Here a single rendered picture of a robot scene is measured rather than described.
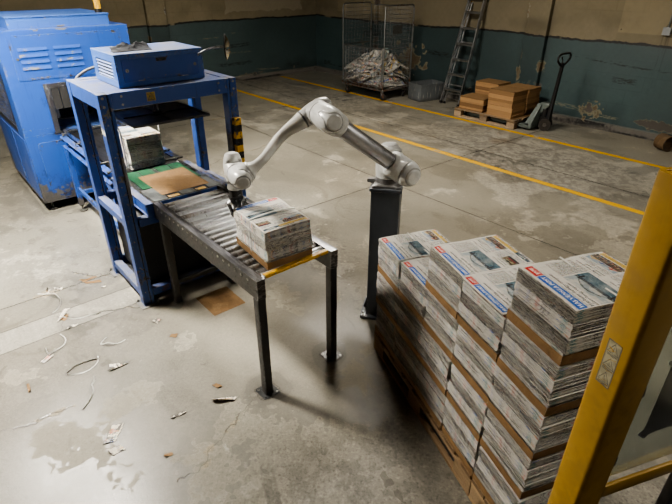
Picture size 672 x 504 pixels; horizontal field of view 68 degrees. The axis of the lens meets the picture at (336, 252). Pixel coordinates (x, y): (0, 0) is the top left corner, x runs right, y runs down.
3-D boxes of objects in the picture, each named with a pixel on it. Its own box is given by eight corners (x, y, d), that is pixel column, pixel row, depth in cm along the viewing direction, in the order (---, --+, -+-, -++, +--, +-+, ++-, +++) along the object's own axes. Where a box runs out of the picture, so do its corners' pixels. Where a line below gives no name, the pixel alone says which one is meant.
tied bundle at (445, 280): (489, 274, 257) (497, 234, 246) (526, 305, 233) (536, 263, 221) (424, 287, 246) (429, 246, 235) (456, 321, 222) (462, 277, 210)
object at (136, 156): (166, 162, 417) (161, 132, 405) (131, 170, 401) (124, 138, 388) (148, 152, 443) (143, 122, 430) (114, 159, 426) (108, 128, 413)
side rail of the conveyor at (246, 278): (266, 297, 264) (264, 278, 258) (257, 301, 261) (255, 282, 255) (162, 216, 353) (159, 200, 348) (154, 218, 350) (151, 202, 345)
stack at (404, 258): (424, 334, 345) (436, 227, 304) (534, 474, 248) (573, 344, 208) (372, 346, 333) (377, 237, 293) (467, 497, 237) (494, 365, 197)
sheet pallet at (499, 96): (540, 121, 848) (547, 86, 820) (513, 129, 801) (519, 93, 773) (481, 108, 928) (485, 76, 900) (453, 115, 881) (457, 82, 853)
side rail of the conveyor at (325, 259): (338, 266, 293) (338, 248, 287) (331, 269, 290) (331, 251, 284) (225, 198, 382) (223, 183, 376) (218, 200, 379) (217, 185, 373)
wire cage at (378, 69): (409, 96, 1022) (416, 3, 938) (381, 102, 975) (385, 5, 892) (368, 87, 1102) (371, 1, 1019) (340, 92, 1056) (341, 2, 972)
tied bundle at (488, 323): (525, 305, 233) (535, 262, 222) (571, 343, 209) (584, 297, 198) (455, 322, 221) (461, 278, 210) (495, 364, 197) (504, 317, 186)
